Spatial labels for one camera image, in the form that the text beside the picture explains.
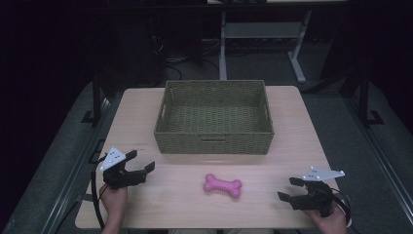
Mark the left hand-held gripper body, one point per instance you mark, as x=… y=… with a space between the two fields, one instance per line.
x=120 y=178

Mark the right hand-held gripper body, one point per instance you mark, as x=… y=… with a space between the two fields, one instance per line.
x=316 y=196

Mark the pink bone toy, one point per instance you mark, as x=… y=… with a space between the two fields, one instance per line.
x=222 y=186

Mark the green woven basket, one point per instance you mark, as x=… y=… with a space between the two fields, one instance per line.
x=214 y=120

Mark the person's left hand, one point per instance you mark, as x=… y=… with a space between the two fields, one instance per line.
x=114 y=201

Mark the person's right hand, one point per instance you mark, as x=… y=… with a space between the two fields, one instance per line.
x=332 y=224

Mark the aluminium rail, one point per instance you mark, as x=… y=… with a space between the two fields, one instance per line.
x=383 y=156
x=76 y=172

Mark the black metal post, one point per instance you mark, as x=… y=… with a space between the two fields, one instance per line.
x=96 y=100
x=364 y=100

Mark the grey metal desk frame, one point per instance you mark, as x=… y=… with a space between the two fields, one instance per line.
x=259 y=30

